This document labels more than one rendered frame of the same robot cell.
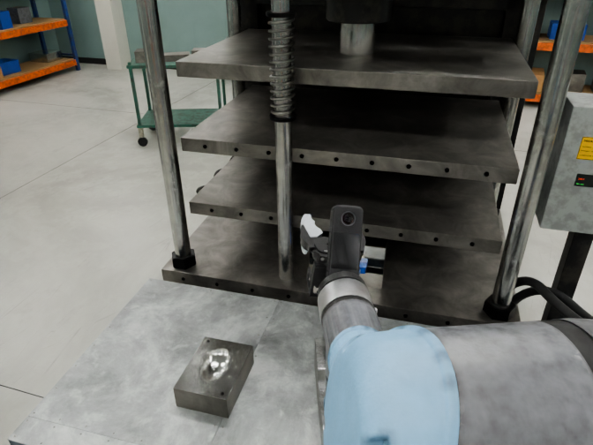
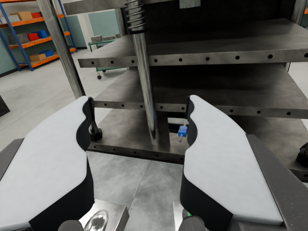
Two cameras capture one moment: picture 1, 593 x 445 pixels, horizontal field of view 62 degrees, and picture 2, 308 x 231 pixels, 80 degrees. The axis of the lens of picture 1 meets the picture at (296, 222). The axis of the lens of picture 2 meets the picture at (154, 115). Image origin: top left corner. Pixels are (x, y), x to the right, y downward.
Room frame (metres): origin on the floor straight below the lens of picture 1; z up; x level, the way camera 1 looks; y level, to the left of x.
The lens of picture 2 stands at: (0.65, -0.07, 1.51)
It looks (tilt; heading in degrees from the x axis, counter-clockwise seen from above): 32 degrees down; 7
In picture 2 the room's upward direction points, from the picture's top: 9 degrees counter-clockwise
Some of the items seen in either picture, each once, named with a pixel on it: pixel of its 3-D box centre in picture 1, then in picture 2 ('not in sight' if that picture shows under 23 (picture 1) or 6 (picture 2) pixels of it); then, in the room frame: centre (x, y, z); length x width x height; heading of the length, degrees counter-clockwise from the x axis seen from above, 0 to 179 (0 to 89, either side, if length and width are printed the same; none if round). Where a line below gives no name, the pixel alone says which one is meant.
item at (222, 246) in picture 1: (346, 242); (192, 116); (1.78, -0.21, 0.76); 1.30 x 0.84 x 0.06; 75
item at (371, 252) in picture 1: (356, 229); (198, 108); (1.69, -0.24, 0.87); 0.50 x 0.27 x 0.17; 165
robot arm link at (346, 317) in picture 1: (356, 347); not in sight; (0.46, -0.07, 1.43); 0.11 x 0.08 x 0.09; 5
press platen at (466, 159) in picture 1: (355, 123); (192, 40); (1.83, -0.23, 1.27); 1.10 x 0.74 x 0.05; 75
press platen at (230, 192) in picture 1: (351, 182); (192, 79); (1.83, -0.23, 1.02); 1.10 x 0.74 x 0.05; 75
